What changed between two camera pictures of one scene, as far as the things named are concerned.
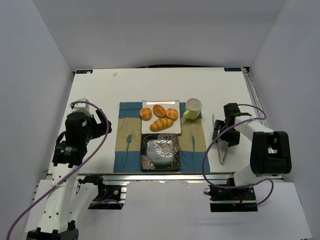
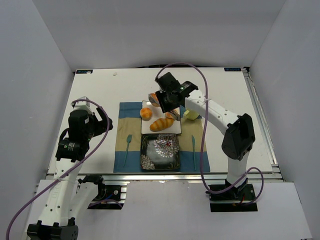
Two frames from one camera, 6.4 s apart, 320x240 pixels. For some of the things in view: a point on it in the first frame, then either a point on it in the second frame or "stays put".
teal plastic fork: x=128 y=140 stays put
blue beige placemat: x=193 y=155 stays put
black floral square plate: x=160 y=151 stays put
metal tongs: x=222 y=163 to x=174 y=113
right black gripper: x=222 y=133 to x=165 y=105
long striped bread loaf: x=161 y=123 stays put
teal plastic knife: x=193 y=143 stays put
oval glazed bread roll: x=159 y=111 to x=153 y=99
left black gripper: x=96 y=125 stays put
